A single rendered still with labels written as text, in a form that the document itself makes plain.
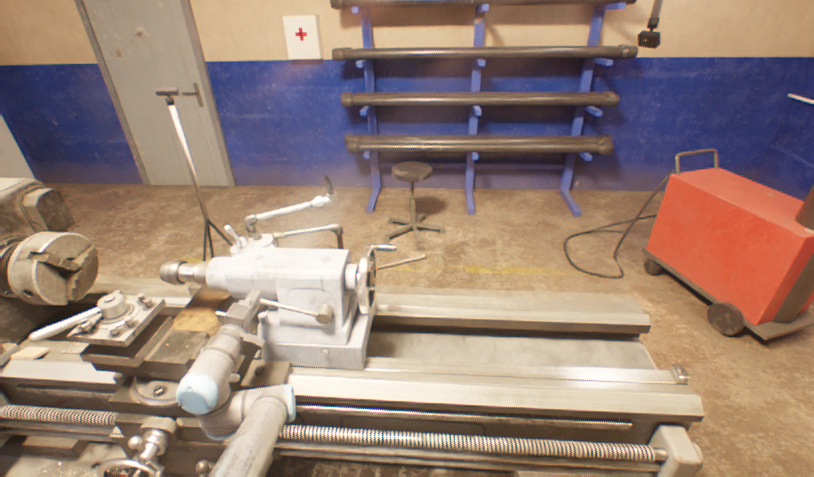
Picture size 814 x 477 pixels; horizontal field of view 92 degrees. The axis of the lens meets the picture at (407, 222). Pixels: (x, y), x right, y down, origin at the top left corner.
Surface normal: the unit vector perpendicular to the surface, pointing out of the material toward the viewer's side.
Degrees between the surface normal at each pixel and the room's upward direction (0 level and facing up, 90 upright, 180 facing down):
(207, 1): 90
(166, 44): 90
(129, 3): 90
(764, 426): 0
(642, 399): 36
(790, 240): 90
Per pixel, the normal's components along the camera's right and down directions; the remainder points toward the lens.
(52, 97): -0.07, 0.51
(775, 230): -0.96, 0.15
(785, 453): -0.02, -0.86
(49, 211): 1.00, 0.02
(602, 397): -0.06, -0.40
